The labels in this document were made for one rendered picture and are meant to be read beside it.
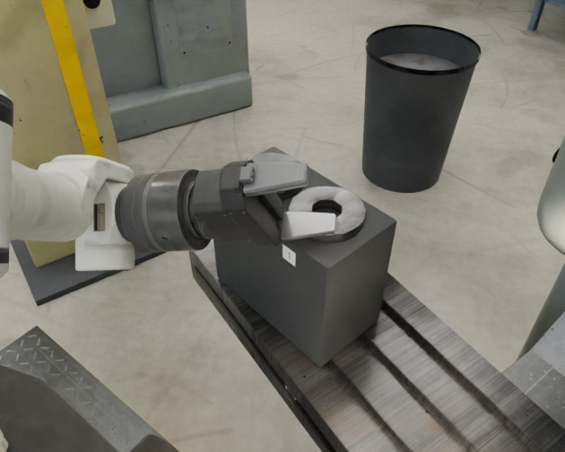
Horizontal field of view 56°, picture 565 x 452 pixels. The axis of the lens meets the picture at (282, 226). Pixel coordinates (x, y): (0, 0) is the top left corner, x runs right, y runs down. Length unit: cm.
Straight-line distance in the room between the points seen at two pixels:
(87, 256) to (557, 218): 47
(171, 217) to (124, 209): 6
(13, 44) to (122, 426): 116
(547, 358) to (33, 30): 161
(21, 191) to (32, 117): 150
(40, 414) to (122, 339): 83
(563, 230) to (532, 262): 205
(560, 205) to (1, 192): 35
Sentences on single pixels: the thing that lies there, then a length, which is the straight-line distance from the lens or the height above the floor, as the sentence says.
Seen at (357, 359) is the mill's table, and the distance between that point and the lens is 73.
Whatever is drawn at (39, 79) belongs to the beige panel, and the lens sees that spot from 192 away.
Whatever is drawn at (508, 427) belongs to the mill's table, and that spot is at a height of 92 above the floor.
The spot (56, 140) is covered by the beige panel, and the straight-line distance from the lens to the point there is 202.
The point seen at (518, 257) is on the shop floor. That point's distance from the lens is 238.
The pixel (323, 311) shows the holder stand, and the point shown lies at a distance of 63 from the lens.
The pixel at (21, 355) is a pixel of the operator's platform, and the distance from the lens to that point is 153.
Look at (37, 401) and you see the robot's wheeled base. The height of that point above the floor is 57.
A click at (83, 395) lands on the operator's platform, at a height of 40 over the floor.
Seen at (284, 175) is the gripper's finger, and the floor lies 125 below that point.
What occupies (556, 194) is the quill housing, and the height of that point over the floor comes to 135.
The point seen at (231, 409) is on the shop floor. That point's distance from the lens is 177.
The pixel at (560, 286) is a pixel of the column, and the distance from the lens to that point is 99.
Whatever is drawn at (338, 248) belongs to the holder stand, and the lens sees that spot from 59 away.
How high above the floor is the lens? 153
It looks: 41 degrees down
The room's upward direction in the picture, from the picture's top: straight up
